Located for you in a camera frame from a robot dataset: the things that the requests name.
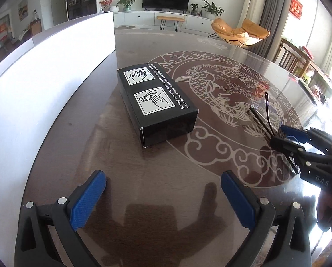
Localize orange lounge chair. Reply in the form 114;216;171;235
211;18;271;46

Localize white sheer curtain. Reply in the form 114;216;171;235
308;14;332;64

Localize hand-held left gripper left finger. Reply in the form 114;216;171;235
14;170;108;267

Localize grey curtain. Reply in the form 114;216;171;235
259;0;286;62

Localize large leafy potted plant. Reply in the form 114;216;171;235
201;0;224;18

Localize dark patterned glass desktop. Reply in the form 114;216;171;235
14;25;332;267

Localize standing air conditioner with cover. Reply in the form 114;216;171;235
237;0;268;30

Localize red flowers in vase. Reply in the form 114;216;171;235
99;0;118;13

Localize wooden bench with metal legs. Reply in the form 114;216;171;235
157;16;186;31

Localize wooden slat chair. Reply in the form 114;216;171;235
277;38;307;74

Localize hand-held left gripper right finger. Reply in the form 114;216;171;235
221;170;311;267

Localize black cardboard box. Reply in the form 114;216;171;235
117;62;199;148

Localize large white storage box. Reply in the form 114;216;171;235
0;11;116;209

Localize red wall hanging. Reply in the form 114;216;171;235
291;0;303;20

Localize person's right hand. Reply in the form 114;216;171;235
316;193;332;233

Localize framed wall painting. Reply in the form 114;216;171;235
18;0;29;21

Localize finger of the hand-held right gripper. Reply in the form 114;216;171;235
280;125;332;146
270;136;332;173

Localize white television cabinet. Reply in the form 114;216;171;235
113;10;219;30

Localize green potted plant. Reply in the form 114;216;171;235
116;0;137;12

